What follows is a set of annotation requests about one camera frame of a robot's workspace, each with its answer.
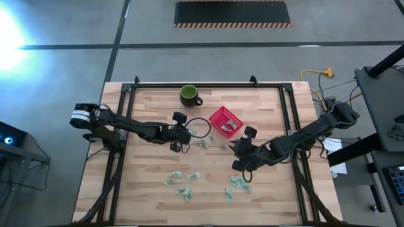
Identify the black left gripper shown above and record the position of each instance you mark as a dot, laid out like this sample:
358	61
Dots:
176	135

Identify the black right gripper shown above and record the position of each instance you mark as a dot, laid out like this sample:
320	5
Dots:
249	151

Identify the green paper bill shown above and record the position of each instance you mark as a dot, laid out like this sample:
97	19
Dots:
224	128
192	129
168	182
228	195
193	176
233	125
203	143
182	191
189	196
234	180
223	147
175	174
245	187
211	138

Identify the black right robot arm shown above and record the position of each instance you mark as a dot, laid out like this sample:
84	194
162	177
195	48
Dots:
309	129

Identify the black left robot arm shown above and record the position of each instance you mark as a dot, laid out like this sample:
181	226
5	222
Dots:
132	126

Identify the clear plastic container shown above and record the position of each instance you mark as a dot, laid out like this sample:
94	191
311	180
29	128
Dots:
193	130

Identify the red slotted plastic basket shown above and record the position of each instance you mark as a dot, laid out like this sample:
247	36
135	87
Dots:
217	119

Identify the black mug green inside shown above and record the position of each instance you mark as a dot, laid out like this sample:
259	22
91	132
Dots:
188	92

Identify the white paper sheet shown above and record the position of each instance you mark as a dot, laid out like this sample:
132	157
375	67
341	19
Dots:
339	167

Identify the black power adapter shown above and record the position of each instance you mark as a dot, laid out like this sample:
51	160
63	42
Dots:
329	101

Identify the black cart beam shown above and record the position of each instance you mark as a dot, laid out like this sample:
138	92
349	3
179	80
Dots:
353	150

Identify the black mat hazard stripes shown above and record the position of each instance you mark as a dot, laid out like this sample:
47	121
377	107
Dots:
232	12

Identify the black metal stand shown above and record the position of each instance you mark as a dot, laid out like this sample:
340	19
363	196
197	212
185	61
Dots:
22	155

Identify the grey cart top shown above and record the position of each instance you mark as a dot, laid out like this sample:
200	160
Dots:
382	107

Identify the black keypad device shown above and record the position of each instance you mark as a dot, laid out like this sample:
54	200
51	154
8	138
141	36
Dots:
396	184

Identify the small black cart object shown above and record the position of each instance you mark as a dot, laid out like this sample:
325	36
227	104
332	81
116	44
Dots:
396	134

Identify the black device blue light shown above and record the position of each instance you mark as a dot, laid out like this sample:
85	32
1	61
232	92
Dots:
12	134

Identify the black pole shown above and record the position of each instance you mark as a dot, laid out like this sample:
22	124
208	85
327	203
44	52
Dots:
386	62

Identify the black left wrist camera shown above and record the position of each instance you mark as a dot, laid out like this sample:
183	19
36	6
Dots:
179	117

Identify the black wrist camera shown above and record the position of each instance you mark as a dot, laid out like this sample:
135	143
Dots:
251	130
179	117

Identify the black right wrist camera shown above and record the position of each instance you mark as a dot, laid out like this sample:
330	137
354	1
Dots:
251	130

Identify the black metal table frame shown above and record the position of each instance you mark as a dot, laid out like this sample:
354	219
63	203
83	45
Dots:
208	85

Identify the black frame clamp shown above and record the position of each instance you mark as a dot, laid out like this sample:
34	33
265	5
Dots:
253	80
136	79

